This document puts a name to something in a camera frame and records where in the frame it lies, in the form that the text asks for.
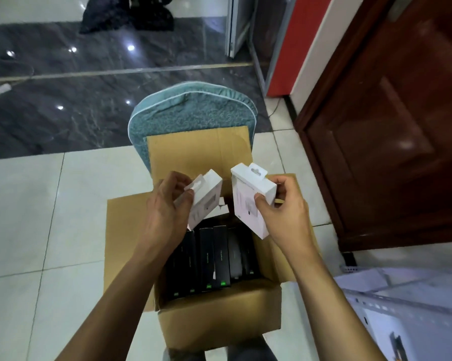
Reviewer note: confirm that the dark wooden door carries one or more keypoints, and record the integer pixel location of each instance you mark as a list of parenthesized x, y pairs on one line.
[(391, 109)]

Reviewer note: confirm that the glass door with metal frame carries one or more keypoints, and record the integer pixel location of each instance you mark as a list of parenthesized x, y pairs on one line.
[(260, 33)]

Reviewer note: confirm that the person's left hand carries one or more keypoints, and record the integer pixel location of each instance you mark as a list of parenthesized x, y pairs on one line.
[(162, 218)]

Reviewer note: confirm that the person's grey trouser legs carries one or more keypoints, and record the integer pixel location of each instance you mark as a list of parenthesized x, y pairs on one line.
[(248, 349)]

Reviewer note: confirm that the person's right hand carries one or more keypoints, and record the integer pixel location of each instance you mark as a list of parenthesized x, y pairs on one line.
[(290, 218)]

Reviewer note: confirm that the small printed brown carton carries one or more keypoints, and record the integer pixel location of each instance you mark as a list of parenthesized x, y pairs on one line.
[(218, 319)]

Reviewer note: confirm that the white metal shelving rack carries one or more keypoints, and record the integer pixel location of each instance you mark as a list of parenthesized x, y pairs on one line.
[(421, 312)]

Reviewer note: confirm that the stack of slim white boxes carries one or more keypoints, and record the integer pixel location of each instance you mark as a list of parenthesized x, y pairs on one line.
[(220, 206)]

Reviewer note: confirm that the teal fabric chair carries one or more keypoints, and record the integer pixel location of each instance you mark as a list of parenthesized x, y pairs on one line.
[(192, 109)]

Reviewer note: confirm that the row of slim black boxes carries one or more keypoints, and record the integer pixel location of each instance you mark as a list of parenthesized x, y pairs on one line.
[(214, 255)]

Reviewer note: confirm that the orange utility knife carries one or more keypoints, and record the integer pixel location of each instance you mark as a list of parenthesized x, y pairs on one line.
[(400, 349)]

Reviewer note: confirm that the slim white tabbed box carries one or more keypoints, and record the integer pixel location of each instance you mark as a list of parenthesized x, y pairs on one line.
[(250, 188), (205, 195)]

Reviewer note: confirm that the person's left forearm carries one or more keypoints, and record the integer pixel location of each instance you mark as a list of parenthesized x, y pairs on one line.
[(113, 312)]

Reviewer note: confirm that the dark floor mat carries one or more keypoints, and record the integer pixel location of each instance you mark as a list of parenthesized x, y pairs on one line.
[(128, 12)]

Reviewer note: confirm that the person's right forearm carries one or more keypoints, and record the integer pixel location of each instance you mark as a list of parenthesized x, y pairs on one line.
[(339, 312)]

